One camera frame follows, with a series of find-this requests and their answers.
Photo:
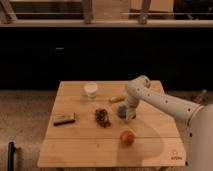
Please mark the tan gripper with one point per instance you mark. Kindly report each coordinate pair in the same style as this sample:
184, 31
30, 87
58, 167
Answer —
130, 114

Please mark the blue sponge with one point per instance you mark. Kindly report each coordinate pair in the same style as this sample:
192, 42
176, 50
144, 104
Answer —
121, 112

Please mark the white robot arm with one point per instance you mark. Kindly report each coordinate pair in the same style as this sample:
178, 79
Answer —
199, 119

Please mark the yellow banana piece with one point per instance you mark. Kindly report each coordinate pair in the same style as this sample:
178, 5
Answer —
116, 99

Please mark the orange fruit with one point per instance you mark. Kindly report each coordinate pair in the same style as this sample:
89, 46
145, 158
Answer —
127, 137

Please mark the dark crumb pile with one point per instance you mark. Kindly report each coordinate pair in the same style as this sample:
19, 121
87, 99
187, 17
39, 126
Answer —
101, 117

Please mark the white cup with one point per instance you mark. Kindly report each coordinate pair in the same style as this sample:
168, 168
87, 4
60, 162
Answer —
91, 89

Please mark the wooden table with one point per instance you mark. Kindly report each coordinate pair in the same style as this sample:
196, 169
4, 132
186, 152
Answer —
85, 143

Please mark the dark cabinet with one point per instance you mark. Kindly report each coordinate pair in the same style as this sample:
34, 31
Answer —
42, 57

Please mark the black post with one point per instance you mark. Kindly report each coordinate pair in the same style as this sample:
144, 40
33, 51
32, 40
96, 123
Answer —
11, 152

